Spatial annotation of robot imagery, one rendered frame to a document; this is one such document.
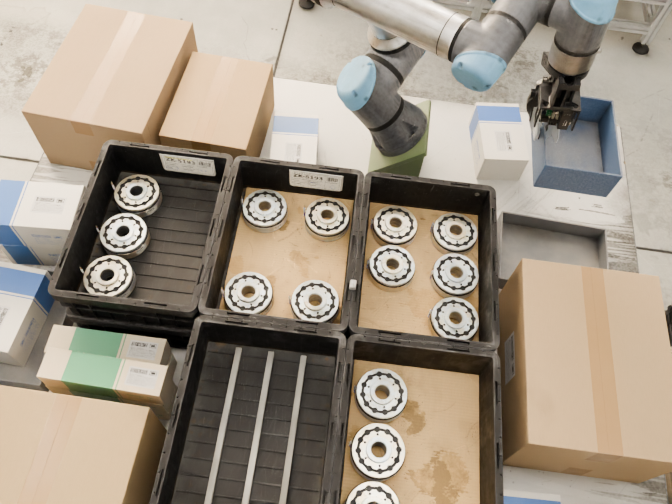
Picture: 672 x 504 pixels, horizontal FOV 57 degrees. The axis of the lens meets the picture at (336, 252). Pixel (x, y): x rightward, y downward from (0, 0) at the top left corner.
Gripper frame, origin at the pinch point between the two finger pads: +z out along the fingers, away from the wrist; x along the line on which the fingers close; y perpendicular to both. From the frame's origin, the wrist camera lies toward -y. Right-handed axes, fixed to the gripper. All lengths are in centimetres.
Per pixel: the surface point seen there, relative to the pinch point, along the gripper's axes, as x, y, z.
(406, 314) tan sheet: -22.4, 31.7, 26.6
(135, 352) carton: -77, 50, 22
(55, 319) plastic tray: -102, 42, 31
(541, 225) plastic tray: 9.7, -5.3, 40.8
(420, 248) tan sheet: -21.0, 14.4, 26.8
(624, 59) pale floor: 68, -162, 119
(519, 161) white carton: 2.3, -20.0, 33.7
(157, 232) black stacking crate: -81, 22, 21
